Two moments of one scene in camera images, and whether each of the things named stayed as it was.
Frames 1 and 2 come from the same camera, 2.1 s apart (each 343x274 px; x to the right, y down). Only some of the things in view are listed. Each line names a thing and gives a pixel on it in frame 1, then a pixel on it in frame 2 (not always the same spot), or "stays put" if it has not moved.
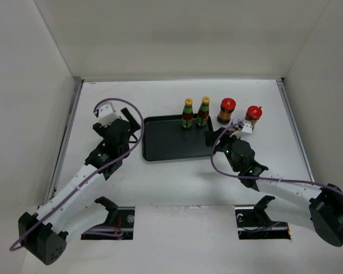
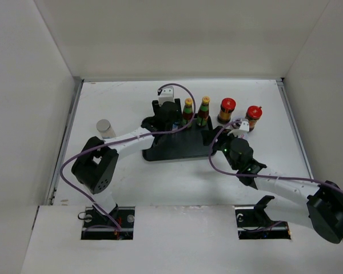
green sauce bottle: (203, 111) stays put
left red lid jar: (227, 106) stays put
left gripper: (134, 124) to (178, 119)
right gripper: (208, 136) stays put
